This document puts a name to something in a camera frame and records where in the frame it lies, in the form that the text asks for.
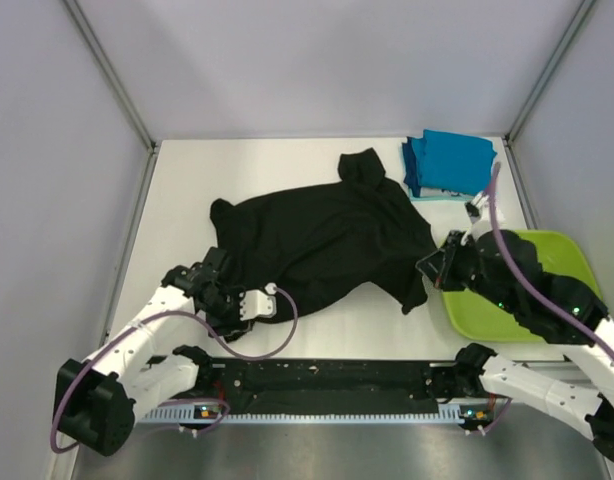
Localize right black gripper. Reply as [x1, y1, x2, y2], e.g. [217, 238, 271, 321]
[416, 229, 516, 313]

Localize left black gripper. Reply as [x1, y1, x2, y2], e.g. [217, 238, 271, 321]
[202, 284, 252, 337]

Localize black t shirt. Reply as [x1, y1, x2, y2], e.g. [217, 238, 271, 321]
[210, 149, 436, 322]

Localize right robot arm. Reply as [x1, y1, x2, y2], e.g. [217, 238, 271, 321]
[416, 230, 614, 463]

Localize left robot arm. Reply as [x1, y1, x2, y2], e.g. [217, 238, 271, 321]
[50, 247, 251, 456]

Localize green plastic basin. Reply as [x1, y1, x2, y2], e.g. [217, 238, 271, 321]
[442, 230, 603, 343]

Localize light teal folded shirt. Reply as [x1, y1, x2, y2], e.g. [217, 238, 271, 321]
[407, 187, 474, 202]

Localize dark blue folded shirt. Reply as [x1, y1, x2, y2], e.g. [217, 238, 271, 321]
[401, 137, 426, 198]

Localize top blue folded shirt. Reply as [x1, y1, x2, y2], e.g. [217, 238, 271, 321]
[416, 130, 497, 196]

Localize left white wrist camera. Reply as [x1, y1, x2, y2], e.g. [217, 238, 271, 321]
[238, 283, 277, 321]

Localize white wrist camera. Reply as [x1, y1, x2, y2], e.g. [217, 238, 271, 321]
[238, 283, 277, 321]
[460, 191, 492, 246]

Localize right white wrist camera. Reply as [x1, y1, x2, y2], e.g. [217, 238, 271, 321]
[460, 191, 492, 246]

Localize light blue cable duct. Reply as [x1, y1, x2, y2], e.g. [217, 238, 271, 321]
[138, 404, 490, 427]

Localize right aluminium frame post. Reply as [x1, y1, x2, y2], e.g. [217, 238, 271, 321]
[503, 0, 601, 146]

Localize aluminium frame post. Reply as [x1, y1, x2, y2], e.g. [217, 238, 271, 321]
[61, 0, 161, 151]
[503, 0, 601, 146]

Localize left aluminium frame post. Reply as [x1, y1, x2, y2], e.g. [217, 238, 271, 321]
[61, 0, 161, 151]

